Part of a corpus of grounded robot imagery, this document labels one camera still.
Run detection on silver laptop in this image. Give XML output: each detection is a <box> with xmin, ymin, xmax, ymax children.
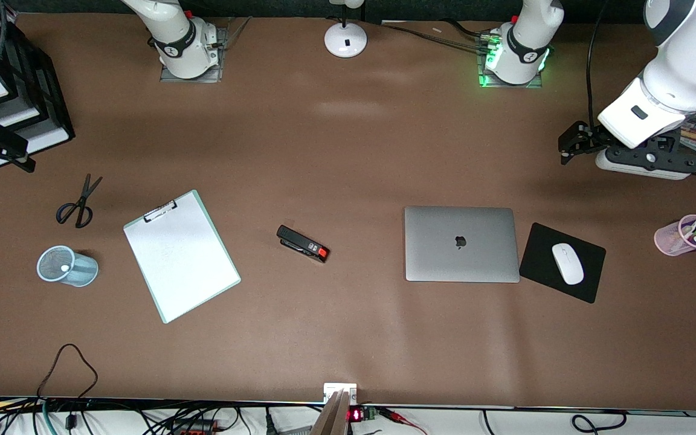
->
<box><xmin>404</xmin><ymin>206</ymin><xmax>521</xmax><ymax>283</ymax></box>

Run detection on black stacked paper tray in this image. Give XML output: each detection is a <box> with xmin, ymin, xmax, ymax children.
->
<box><xmin>0</xmin><ymin>0</ymin><xmax>76</xmax><ymax>169</ymax></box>

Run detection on pink translucent pen cup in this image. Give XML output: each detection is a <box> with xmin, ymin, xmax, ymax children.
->
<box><xmin>654</xmin><ymin>214</ymin><xmax>696</xmax><ymax>257</ymax></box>

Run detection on white computer mouse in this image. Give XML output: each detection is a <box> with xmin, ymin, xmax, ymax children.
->
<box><xmin>551</xmin><ymin>243</ymin><xmax>585</xmax><ymax>286</ymax></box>

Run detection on black mouse pad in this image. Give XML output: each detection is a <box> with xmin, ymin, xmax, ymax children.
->
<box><xmin>518</xmin><ymin>222</ymin><xmax>607</xmax><ymax>304</ymax></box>

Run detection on light blue mesh pen cup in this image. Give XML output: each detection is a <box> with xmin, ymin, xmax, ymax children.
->
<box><xmin>36</xmin><ymin>245</ymin><xmax>99</xmax><ymax>288</ymax></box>

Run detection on light green clipboard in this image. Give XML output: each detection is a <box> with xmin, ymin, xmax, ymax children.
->
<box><xmin>123</xmin><ymin>190</ymin><xmax>242</xmax><ymax>324</ymax></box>

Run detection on white paper sheet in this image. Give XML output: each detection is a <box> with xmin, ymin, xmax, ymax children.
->
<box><xmin>124</xmin><ymin>202</ymin><xmax>240</xmax><ymax>321</ymax></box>

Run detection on white lamp base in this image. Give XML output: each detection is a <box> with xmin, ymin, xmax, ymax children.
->
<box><xmin>324</xmin><ymin>0</ymin><xmax>368</xmax><ymax>59</ymax></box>

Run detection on black stapler with red tab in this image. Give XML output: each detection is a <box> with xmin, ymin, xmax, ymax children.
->
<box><xmin>276</xmin><ymin>225</ymin><xmax>330</xmax><ymax>264</ymax></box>

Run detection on orange terminal block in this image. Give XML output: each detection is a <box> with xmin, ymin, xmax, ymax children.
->
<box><xmin>170</xmin><ymin>420</ymin><xmax>216</xmax><ymax>434</ymax></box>

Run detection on small white box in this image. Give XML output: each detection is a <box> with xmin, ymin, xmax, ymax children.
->
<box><xmin>323</xmin><ymin>382</ymin><xmax>358</xmax><ymax>404</ymax></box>

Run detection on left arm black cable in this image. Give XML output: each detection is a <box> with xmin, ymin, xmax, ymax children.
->
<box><xmin>586</xmin><ymin>0</ymin><xmax>612</xmax><ymax>131</ymax></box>

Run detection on black blue-handled scissors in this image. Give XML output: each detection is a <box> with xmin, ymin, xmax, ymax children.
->
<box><xmin>56</xmin><ymin>174</ymin><xmax>103</xmax><ymax>229</ymax></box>

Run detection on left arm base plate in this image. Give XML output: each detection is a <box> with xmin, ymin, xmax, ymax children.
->
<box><xmin>477</xmin><ymin>33</ymin><xmax>545</xmax><ymax>89</ymax></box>

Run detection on black power cable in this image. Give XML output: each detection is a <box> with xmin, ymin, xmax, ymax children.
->
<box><xmin>378</xmin><ymin>20</ymin><xmax>491</xmax><ymax>53</ymax></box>

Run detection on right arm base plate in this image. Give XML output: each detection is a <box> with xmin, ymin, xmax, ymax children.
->
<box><xmin>159</xmin><ymin>24</ymin><xmax>226</xmax><ymax>83</ymax></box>

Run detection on thin black looped cable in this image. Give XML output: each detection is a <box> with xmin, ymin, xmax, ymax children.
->
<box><xmin>37</xmin><ymin>343</ymin><xmax>98</xmax><ymax>401</ymax></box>

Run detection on coiled black cable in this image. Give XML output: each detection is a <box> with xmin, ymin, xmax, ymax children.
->
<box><xmin>572</xmin><ymin>411</ymin><xmax>628</xmax><ymax>433</ymax></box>

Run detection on red wire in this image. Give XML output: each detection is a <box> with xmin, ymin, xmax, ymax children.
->
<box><xmin>378</xmin><ymin>408</ymin><xmax>428</xmax><ymax>435</ymax></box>

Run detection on wooden camera post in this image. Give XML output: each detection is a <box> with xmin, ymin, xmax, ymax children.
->
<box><xmin>311</xmin><ymin>390</ymin><xmax>350</xmax><ymax>435</ymax></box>

